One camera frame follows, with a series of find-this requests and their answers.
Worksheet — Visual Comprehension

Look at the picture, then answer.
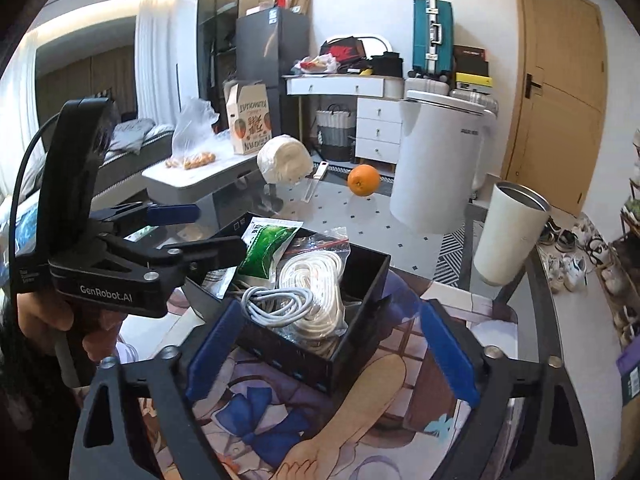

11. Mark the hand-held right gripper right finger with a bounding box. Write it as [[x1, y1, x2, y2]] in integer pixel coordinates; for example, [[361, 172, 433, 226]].
[[419, 299, 608, 480]]

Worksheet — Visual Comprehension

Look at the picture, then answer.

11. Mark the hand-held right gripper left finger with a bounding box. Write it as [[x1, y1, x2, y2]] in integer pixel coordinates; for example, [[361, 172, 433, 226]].
[[67, 299, 247, 480]]

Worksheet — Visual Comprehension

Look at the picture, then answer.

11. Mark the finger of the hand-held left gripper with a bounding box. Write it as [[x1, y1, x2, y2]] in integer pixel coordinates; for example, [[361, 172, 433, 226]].
[[97, 234, 249, 288], [89, 202, 200, 235]]

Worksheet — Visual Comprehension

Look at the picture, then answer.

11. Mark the green white packet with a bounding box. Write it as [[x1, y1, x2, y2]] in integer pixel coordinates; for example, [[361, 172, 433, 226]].
[[235, 217, 305, 281]]

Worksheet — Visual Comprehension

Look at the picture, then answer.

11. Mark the white cable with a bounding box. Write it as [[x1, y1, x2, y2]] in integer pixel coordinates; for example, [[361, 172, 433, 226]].
[[241, 285, 316, 331]]

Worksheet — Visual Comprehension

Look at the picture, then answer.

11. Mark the black cardboard box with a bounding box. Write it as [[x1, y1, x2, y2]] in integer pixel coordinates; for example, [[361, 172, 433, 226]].
[[182, 225, 392, 396]]

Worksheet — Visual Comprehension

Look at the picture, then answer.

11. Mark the clear plastic bag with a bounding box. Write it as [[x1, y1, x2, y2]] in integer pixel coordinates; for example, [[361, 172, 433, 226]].
[[285, 227, 351, 261]]

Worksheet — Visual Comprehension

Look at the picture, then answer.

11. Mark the white rope bundle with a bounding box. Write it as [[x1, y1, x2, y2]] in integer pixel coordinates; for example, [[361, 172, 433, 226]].
[[277, 251, 351, 361]]

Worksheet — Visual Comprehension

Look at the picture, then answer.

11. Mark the person's left forearm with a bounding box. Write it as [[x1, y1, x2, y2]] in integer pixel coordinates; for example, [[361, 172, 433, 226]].
[[0, 295, 86, 480]]

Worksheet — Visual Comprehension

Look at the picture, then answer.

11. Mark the person's left hand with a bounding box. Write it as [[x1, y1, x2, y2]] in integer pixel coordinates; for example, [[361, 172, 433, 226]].
[[14, 290, 126, 361]]

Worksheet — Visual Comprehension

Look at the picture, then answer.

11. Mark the white grey side table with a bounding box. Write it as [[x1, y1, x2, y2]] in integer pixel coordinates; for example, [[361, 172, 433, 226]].
[[141, 152, 273, 241]]

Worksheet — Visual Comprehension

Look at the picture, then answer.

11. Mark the grey bed mattress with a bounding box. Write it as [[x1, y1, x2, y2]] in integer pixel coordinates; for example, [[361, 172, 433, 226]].
[[15, 117, 176, 221]]

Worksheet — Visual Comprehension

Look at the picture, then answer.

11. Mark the grey pillow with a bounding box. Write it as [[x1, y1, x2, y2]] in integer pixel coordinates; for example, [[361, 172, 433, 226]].
[[112, 119, 156, 156]]

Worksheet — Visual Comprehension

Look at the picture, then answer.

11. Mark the printed table mat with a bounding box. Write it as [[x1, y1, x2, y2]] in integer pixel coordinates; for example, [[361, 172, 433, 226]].
[[120, 260, 521, 480]]

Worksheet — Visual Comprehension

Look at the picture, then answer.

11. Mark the clear bag of kumquats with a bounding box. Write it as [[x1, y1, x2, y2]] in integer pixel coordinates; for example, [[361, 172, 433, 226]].
[[166, 97, 221, 170]]

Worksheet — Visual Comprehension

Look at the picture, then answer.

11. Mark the black white striped rug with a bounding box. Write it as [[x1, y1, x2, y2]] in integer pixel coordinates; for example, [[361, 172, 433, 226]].
[[432, 220, 466, 288]]

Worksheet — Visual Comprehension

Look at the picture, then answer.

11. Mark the cardboard fruit box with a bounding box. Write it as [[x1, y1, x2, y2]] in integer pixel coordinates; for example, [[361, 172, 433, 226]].
[[223, 80, 273, 156]]

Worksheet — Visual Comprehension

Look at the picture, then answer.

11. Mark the white cylinder container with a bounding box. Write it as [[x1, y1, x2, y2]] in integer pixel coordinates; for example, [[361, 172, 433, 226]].
[[473, 181, 552, 287]]

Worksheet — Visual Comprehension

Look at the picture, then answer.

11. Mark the white curtain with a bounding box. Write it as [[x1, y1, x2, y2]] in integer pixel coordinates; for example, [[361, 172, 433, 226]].
[[135, 0, 182, 133]]

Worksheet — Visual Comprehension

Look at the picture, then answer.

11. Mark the orange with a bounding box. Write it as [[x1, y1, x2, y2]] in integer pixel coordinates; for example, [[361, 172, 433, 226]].
[[347, 164, 382, 197]]

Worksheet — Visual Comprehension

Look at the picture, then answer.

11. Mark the grey white woven basket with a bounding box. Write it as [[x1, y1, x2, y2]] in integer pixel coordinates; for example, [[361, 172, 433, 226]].
[[315, 103, 357, 161]]

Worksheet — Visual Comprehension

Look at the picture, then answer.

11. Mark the purple bag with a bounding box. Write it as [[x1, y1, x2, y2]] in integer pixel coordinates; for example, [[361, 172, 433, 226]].
[[616, 347, 640, 378]]

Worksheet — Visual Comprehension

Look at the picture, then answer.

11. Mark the grey fridge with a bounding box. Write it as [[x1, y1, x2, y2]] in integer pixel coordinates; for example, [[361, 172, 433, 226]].
[[235, 7, 311, 126]]

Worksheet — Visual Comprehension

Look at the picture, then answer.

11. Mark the black glass wardrobe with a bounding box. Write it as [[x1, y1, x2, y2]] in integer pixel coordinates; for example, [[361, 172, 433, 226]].
[[196, 0, 243, 111]]

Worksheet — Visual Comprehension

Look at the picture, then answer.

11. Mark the white cylindrical appliance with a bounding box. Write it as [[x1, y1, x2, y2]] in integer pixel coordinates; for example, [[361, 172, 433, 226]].
[[389, 89, 498, 235]]

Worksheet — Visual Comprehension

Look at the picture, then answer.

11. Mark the plastic bag of snacks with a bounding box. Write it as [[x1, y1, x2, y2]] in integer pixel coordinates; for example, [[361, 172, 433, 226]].
[[291, 54, 338, 76]]

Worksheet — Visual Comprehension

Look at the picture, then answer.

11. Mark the white dresser with drawers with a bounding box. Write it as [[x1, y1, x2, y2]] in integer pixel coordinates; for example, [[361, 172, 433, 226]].
[[282, 74, 406, 163]]

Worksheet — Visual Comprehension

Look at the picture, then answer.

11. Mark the wooden shoe rack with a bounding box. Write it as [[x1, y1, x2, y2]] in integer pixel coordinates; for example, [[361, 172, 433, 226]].
[[617, 130, 640, 346]]

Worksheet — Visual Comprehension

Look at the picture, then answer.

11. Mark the red black shoe box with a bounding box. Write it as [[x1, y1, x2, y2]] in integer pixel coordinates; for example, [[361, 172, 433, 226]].
[[320, 36, 368, 61]]

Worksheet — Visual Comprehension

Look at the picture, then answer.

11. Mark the black bag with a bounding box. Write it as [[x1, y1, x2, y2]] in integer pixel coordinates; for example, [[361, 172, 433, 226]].
[[370, 51, 404, 78]]

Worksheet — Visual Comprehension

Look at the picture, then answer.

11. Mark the silver suitcase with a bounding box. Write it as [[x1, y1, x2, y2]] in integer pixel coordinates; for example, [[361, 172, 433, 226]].
[[450, 87, 500, 116]]

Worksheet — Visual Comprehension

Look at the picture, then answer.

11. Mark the wooden door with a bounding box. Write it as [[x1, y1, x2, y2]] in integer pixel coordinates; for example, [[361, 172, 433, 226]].
[[501, 0, 608, 216]]

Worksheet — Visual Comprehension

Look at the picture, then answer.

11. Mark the white curved chair back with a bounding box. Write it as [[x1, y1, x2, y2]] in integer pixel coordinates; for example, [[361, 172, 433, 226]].
[[357, 35, 396, 56]]

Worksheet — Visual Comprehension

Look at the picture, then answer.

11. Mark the white suitcase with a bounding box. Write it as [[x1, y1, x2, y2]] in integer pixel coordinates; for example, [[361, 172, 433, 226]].
[[404, 77, 451, 98]]

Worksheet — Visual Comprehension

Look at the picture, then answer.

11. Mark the yellow flat box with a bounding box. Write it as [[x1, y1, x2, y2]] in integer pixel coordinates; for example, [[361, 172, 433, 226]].
[[455, 72, 493, 92]]

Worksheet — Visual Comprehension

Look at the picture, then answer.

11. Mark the teal suitcase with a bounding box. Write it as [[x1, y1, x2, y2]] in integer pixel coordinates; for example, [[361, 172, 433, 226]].
[[412, 0, 455, 78]]

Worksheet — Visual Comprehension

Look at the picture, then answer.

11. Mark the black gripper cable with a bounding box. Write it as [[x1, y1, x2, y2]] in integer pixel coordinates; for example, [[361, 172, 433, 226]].
[[7, 112, 63, 266]]

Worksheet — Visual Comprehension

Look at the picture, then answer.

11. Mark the white handled knife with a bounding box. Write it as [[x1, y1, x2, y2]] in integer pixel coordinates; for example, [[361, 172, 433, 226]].
[[301, 160, 331, 203]]

